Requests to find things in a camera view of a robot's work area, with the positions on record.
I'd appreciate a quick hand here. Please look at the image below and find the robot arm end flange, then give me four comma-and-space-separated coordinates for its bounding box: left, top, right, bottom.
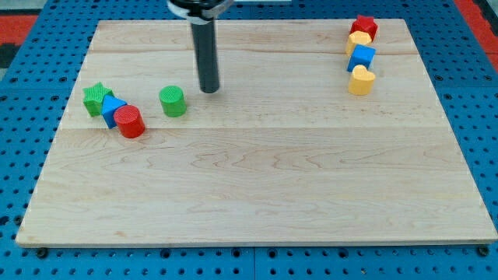
167, 0, 234, 25

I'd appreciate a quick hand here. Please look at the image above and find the wooden board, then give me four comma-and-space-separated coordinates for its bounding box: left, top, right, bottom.
16, 19, 497, 248

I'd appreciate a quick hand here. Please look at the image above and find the yellow heart block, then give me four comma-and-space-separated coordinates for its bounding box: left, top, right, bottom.
348, 65, 376, 96

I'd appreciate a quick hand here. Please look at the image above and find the green cylinder block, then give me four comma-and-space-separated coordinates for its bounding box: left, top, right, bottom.
159, 86, 187, 117

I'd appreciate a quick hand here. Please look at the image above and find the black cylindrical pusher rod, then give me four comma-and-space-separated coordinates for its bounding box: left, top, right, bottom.
191, 21, 220, 93

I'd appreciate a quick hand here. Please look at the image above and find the red cylinder block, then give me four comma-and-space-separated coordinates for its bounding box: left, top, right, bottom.
114, 105, 146, 138

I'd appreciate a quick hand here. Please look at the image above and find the blue cube block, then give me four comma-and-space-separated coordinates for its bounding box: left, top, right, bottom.
346, 44, 377, 72

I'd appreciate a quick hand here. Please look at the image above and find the blue triangle block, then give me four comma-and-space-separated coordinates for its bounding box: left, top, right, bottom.
101, 95, 127, 129

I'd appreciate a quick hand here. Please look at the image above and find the yellow hexagon block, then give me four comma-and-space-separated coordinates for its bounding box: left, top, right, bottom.
345, 30, 372, 56

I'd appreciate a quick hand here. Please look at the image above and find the green star block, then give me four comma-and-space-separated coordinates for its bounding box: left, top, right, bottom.
82, 82, 114, 117

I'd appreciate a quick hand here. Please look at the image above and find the red star block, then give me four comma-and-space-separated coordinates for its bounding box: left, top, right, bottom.
349, 15, 378, 40

